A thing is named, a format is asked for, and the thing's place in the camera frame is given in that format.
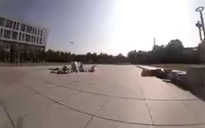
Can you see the multi-storey building with window rows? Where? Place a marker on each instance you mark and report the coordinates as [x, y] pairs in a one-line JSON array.
[[16, 33]]

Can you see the distant thin tower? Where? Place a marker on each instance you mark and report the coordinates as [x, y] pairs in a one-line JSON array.
[[154, 42]]

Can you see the row of stone blocks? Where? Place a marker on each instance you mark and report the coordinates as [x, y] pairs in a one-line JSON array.
[[176, 76]]

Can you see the row of trees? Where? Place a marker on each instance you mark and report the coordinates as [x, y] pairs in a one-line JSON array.
[[170, 51]]

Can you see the grey stone slab plaza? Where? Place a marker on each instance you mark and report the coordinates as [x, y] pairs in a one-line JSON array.
[[100, 90]]

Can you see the tall floodlight mast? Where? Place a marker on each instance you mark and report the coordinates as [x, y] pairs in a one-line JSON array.
[[71, 42]]

